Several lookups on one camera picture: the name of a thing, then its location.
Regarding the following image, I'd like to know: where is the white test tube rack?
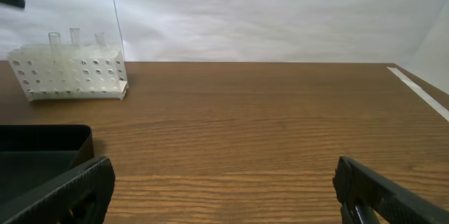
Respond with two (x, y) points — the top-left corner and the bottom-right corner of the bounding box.
(6, 43), (130, 102)

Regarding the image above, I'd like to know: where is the black tray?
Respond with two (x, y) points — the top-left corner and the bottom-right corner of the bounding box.
(0, 124), (95, 206)

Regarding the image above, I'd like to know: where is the clear test tube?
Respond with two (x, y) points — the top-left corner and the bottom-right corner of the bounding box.
(69, 27), (81, 48)
(94, 32), (107, 49)
(48, 32), (62, 63)

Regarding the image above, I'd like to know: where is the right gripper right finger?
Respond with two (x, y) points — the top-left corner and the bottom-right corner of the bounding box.
(332, 155), (449, 224)

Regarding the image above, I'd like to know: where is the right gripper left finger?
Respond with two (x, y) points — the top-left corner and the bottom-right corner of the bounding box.
(0, 155), (116, 224)

